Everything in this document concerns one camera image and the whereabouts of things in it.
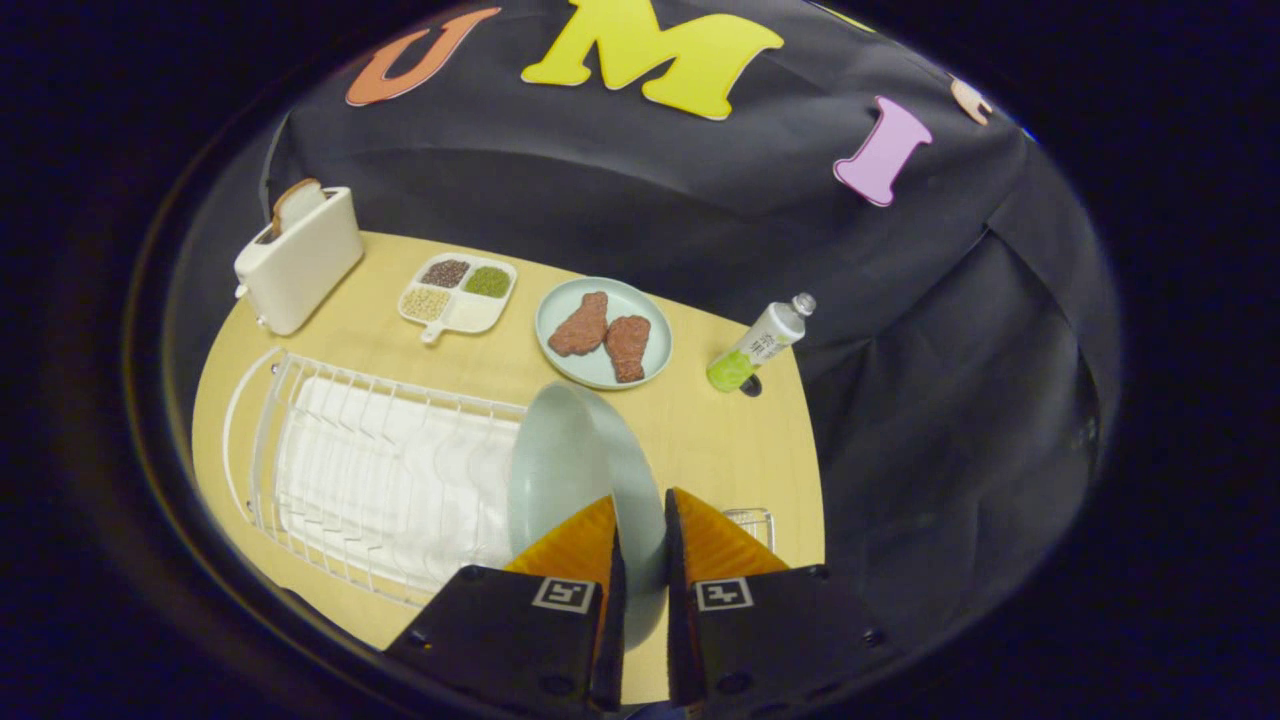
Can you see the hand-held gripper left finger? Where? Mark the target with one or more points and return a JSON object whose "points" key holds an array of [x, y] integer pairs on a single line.
{"points": [[500, 640]]}

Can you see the white divided grain tray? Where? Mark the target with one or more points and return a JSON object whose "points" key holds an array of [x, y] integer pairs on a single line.
{"points": [[470, 312]]}

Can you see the bread slice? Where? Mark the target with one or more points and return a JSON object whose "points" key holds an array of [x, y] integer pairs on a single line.
{"points": [[297, 205]]}

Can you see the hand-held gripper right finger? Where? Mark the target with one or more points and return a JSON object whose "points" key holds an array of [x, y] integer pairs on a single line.
{"points": [[780, 630]]}

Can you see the pale green plate with meat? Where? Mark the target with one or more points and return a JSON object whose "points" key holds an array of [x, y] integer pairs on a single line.
{"points": [[600, 372]]}

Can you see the green drink bottle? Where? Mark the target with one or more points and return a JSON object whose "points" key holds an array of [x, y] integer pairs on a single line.
{"points": [[755, 347]]}

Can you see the white toaster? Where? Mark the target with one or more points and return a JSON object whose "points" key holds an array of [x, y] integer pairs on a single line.
{"points": [[300, 270]]}

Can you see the brown meat piece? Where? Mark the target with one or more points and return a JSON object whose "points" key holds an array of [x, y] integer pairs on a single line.
{"points": [[628, 347], [580, 325]]}

